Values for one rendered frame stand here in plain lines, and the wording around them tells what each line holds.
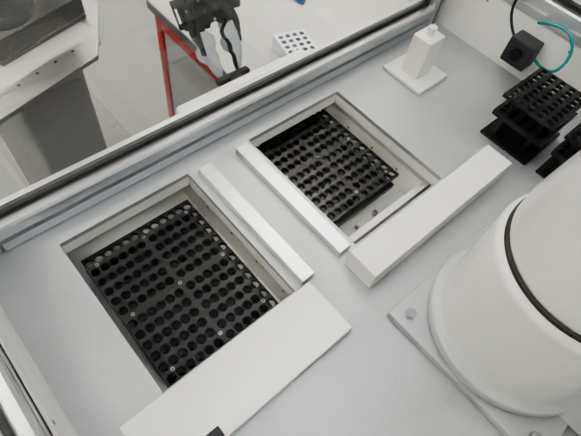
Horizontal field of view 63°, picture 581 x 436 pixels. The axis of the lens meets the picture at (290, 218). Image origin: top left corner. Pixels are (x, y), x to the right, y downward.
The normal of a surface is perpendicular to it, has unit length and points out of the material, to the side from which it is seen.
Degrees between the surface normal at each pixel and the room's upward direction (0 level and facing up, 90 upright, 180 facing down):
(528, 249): 90
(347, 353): 0
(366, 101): 0
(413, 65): 90
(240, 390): 0
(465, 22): 90
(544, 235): 90
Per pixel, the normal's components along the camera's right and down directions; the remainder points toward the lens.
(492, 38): -0.75, 0.50
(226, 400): 0.11, -0.55
